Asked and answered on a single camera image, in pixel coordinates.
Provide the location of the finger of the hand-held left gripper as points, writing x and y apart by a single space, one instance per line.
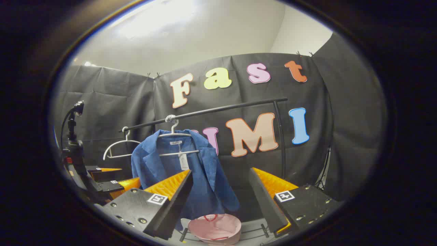
109 187
109 175

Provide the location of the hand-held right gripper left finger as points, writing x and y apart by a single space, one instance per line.
177 201

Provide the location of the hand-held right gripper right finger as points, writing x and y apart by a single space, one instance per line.
261 198

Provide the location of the pink laundry hamper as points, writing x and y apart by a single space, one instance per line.
215 229

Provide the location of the white plastic hanger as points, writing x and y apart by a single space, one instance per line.
117 144
174 134

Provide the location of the black clothes rack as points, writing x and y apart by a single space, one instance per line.
218 109

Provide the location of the black backdrop cloth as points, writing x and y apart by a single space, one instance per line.
112 99

